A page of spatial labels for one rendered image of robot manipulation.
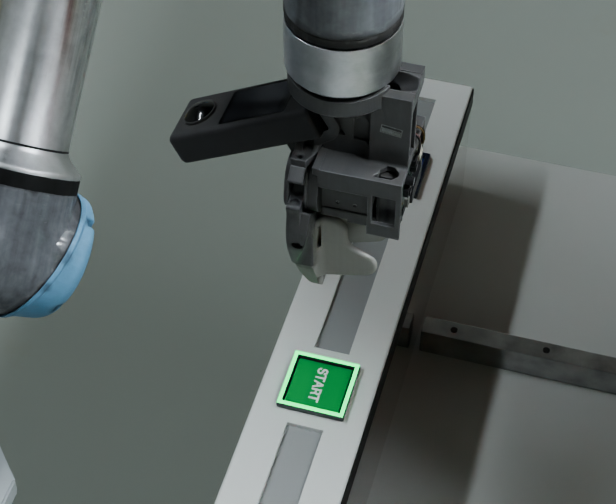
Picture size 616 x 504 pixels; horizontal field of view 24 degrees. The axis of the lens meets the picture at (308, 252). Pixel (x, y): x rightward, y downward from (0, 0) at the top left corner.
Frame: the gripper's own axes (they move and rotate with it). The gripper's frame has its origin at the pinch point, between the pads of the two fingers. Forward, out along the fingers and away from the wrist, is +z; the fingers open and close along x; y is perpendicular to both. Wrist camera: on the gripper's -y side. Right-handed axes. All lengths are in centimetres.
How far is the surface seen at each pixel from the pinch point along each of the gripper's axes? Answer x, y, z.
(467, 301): 24.3, 9.2, 28.6
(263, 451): -7.3, -1.8, 14.7
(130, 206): 100, -62, 110
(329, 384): 0.2, 1.6, 14.2
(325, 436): -4.6, 2.5, 14.7
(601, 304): 27.6, 22.0, 28.6
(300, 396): -1.6, -0.4, 14.3
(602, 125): 145, 18, 110
